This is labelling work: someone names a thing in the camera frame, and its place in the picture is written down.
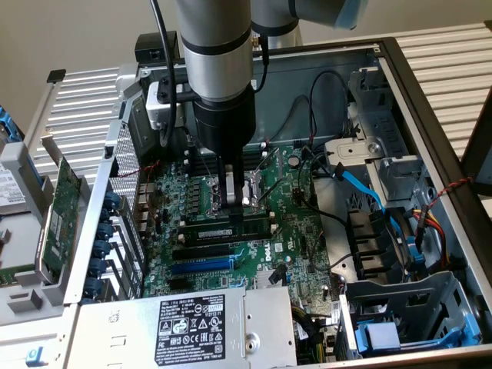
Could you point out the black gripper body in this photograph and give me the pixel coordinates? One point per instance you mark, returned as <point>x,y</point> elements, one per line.
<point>225,123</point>

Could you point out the green RAM stick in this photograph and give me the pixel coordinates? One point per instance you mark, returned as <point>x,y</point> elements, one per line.
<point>253,228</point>

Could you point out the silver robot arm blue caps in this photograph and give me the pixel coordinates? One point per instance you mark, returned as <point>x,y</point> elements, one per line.
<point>215,69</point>

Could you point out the CPU socket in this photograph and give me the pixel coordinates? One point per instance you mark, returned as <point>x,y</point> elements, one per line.
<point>253,180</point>

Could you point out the silver locking lever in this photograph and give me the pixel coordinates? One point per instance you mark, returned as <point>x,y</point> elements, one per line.
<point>271,191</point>
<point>203,161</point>

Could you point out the silver socket cover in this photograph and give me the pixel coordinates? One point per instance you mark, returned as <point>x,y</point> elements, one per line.
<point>280,161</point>

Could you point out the coin cell battery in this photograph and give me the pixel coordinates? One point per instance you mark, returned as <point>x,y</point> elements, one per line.
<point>294,160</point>

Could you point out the green Dell motherboard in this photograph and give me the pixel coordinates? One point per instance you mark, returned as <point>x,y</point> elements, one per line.
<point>292,215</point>

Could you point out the open metal PC case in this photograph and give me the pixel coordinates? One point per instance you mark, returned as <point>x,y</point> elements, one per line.
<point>288,84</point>

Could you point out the blue expansion slot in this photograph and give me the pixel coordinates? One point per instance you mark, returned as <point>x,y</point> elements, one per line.
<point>201,266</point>

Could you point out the silver chipset heat sink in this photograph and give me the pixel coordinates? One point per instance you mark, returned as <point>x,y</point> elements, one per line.
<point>261,278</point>

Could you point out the black angled plug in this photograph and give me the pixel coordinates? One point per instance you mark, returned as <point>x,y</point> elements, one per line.
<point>278,273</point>

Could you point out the small black box device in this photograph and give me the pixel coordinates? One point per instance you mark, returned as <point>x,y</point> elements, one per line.
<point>148,48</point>

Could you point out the short black expansion slot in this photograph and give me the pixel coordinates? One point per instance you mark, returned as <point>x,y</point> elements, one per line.
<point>178,283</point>

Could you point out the blue card retention clip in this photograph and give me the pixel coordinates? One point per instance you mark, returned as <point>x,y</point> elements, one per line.
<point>111,200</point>
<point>98,267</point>
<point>104,231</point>
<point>93,286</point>
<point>102,249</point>
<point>107,216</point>

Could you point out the black case fan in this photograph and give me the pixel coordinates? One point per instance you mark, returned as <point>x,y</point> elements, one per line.
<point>369,242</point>

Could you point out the tall metal disk bay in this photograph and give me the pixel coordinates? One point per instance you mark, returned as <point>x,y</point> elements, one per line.
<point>388,169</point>

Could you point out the green expansion card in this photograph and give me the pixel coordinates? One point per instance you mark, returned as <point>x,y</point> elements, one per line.
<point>63,215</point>

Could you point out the blue fan clip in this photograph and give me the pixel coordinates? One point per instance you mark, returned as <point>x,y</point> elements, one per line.
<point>414,253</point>

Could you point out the silver power supply unit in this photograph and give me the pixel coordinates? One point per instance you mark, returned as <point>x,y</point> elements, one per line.
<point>115,338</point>

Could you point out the blue disk caddy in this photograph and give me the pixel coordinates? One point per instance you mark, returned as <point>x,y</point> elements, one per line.
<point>380,334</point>

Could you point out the low metal disk bay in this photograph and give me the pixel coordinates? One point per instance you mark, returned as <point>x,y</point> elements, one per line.
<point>415,296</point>

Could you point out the grey parts rack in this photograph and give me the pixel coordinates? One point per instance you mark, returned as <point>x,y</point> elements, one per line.
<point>23,238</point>

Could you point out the silver hard disk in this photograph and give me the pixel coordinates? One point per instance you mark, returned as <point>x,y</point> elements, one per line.
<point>9,188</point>

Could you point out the small green circuit board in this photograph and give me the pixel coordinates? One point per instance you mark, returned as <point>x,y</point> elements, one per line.
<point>15,273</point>

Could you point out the dark panel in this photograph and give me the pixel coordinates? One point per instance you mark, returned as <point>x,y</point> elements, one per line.
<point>480,146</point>

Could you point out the blue case latch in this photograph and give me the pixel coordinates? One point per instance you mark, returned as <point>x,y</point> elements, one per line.
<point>35,355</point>

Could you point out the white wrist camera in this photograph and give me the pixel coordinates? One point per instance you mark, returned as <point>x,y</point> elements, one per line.
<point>155,104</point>

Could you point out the blue plastic bracket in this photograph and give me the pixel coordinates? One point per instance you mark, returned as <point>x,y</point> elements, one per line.
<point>5,123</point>

